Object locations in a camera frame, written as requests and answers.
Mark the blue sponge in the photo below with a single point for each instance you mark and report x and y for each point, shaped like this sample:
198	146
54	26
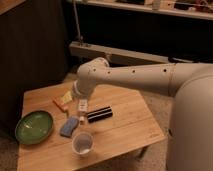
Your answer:
69	126

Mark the metal pole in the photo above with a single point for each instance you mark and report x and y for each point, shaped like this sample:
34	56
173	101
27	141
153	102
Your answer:
79	36

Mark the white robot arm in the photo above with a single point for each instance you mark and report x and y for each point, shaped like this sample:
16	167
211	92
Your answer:
190	146

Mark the white paper cup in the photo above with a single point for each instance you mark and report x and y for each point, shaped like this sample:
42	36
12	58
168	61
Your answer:
82	144

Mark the wooden table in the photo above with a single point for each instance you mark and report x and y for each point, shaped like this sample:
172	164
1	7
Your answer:
131	127

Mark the wooden shelf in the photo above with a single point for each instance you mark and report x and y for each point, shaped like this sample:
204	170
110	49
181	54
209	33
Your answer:
154	7

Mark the black striped box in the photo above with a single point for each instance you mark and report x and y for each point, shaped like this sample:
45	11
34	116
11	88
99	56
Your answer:
99	114

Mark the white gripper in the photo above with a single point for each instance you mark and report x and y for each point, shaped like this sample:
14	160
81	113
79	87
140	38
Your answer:
82	109

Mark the orange snack packet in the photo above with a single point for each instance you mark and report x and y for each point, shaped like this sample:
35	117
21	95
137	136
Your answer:
62	101

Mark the green ceramic bowl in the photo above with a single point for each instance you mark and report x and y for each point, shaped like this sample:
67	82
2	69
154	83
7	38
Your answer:
34	127

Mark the long grey metal case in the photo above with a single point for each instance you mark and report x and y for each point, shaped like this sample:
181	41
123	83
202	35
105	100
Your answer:
120	56

